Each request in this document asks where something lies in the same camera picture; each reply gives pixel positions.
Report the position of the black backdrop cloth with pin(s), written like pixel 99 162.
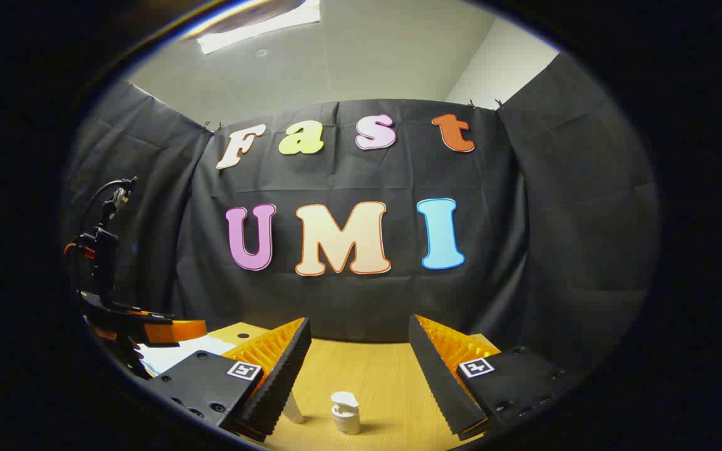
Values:
pixel 348 294

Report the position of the ceiling light panel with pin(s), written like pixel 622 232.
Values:
pixel 254 25

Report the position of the light blue suitcase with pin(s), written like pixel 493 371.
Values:
pixel 176 355

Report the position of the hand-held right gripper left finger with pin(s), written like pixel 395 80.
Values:
pixel 276 382

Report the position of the white squeeze tube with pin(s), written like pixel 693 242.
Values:
pixel 293 410

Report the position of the white pump bottle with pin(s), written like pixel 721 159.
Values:
pixel 346 416

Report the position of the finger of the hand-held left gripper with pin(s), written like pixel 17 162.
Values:
pixel 126 354
pixel 176 332

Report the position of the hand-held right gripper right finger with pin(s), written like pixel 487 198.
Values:
pixel 439 382

